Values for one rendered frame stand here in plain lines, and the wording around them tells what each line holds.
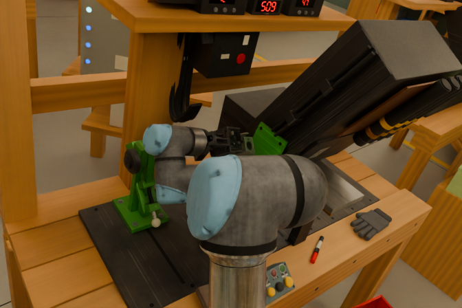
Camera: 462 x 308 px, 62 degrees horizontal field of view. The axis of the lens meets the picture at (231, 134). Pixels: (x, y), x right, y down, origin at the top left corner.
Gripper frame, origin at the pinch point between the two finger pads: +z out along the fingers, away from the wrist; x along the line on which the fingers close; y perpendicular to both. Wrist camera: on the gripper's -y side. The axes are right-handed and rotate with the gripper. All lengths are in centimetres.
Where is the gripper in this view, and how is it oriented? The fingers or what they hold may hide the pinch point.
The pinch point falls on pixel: (243, 146)
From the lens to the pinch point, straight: 117.9
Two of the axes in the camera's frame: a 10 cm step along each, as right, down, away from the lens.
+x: -1.3, -9.7, 2.1
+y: 7.1, -2.4, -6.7
